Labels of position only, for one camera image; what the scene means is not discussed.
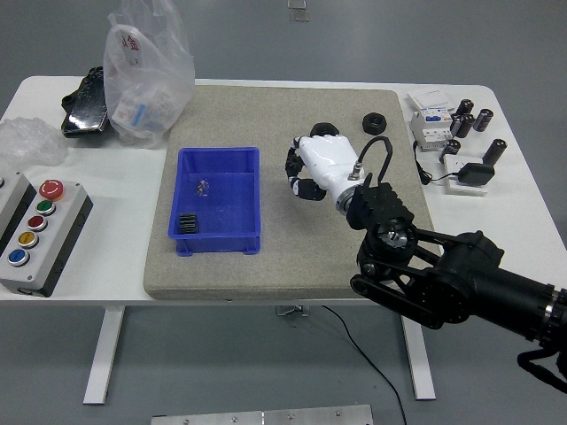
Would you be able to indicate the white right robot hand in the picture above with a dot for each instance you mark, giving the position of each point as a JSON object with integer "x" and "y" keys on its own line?
{"x": 328, "y": 161}

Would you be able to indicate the small black gear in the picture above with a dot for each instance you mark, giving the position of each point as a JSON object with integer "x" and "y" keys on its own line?
{"x": 188, "y": 224}

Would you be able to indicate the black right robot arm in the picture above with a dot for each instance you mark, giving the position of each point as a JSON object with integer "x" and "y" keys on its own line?
{"x": 465, "y": 274}

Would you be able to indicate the large black hex nut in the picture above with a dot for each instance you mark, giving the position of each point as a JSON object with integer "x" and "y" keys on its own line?
{"x": 323, "y": 128}

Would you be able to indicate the small black hex nut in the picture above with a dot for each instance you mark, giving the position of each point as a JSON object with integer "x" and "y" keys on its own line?
{"x": 375, "y": 123}

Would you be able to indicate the blue plastic box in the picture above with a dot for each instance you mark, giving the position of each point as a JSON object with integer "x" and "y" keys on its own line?
{"x": 221, "y": 208}

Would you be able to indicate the grey five-button control box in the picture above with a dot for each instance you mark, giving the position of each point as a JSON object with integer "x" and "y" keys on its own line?
{"x": 44, "y": 239}

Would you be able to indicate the white circuit breaker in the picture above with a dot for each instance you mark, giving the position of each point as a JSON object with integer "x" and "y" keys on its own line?
{"x": 427, "y": 130}

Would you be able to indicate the grey-brown mat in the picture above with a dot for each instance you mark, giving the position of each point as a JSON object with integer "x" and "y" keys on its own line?
{"x": 283, "y": 261}

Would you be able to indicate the black cylindrical capacitor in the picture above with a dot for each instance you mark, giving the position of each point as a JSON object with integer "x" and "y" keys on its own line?
{"x": 483, "y": 119}
{"x": 454, "y": 125}
{"x": 494, "y": 152}
{"x": 449, "y": 150}
{"x": 465, "y": 107}
{"x": 465, "y": 126}

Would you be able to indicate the white power socket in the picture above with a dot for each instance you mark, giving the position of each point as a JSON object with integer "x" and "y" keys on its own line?
{"x": 454, "y": 163}

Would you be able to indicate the small metal part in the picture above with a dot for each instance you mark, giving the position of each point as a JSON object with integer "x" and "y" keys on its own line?
{"x": 203, "y": 187}

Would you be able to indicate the clear floor fixture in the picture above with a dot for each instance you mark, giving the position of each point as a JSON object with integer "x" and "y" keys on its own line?
{"x": 297, "y": 3}
{"x": 300, "y": 17}

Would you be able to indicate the white blue-printed carton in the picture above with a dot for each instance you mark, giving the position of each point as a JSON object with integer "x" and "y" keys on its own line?
{"x": 129, "y": 111}

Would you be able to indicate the translucent white plastic bag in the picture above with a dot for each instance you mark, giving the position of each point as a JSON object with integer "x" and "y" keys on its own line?
{"x": 146, "y": 66}

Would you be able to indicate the white table leg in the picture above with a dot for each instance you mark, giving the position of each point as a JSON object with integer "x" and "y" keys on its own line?
{"x": 421, "y": 363}
{"x": 104, "y": 354}

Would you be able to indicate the black plastic tray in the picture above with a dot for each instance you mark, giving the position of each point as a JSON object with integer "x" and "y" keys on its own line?
{"x": 84, "y": 110}

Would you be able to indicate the silver metal plate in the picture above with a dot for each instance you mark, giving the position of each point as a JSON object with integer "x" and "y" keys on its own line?
{"x": 261, "y": 417}

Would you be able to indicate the clear bubble wrap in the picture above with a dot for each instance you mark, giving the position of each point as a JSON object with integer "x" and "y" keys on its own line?
{"x": 26, "y": 141}

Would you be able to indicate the metal under-table bracket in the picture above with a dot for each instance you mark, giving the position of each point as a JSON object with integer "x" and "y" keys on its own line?
{"x": 290, "y": 310}

